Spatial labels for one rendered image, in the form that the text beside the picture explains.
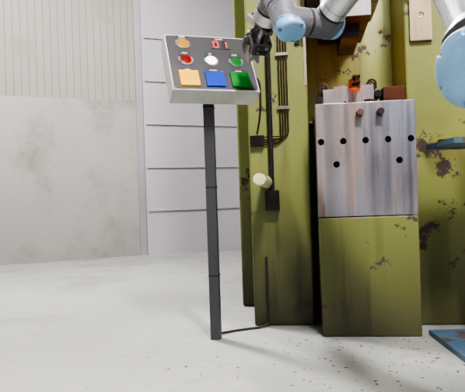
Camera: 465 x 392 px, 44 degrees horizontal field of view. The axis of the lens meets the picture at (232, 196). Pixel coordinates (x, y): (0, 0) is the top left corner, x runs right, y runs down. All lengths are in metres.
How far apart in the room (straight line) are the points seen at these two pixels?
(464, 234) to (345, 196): 0.56
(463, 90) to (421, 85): 1.41
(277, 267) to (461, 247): 0.77
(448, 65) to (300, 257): 1.47
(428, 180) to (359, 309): 0.62
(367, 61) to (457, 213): 0.86
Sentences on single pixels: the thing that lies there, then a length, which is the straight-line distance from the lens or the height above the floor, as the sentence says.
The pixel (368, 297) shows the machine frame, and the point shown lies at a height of 0.15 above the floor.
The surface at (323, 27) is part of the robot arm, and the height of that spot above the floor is 1.08.
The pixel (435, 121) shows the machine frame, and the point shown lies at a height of 0.85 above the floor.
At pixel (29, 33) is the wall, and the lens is 6.07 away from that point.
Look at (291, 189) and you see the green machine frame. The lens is 2.47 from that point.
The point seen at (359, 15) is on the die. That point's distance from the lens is 2.46.
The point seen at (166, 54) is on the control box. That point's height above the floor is 1.11.
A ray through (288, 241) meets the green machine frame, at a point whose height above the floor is 0.36.
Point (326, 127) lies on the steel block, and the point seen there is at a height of 0.82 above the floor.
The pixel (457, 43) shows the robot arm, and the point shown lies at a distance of 1.17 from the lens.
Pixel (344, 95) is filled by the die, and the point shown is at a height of 0.95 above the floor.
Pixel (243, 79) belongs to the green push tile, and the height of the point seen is 1.01.
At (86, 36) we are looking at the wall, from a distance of 6.14.
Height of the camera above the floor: 0.56
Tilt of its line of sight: level
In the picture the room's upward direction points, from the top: 2 degrees counter-clockwise
